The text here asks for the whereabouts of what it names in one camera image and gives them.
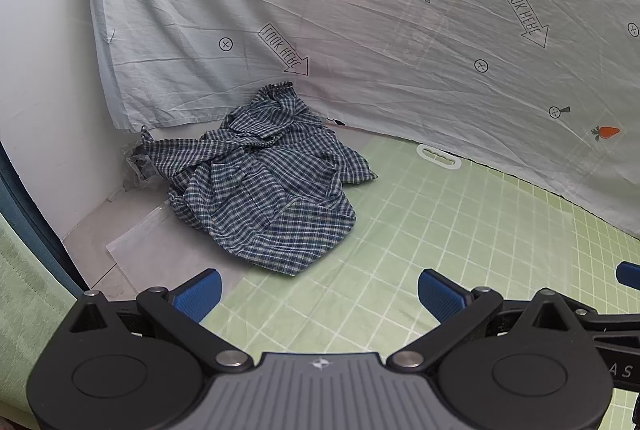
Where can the clear plastic bag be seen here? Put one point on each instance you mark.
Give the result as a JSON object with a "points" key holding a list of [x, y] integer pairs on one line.
{"points": [[135, 240]]}

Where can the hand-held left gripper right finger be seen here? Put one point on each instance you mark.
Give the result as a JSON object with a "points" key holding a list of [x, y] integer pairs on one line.
{"points": [[441, 296]]}

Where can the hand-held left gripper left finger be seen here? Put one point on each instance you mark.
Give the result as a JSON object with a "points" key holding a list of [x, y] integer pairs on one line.
{"points": [[197, 294]]}

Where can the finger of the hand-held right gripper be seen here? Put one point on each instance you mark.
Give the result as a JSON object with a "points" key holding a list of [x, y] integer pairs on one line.
{"points": [[628, 273], [612, 322]]}

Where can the blue plaid shirt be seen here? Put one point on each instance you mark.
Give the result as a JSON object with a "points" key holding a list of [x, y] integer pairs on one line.
{"points": [[260, 190]]}

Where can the crumpled clear plastic wrap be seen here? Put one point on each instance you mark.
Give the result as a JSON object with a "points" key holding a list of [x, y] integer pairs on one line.
{"points": [[135, 174]]}

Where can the green grid mat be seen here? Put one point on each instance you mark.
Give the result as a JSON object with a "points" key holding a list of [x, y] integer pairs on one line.
{"points": [[400, 230]]}

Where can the white printed sheet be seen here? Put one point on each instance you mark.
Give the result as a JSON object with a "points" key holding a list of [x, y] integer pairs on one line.
{"points": [[350, 9]]}

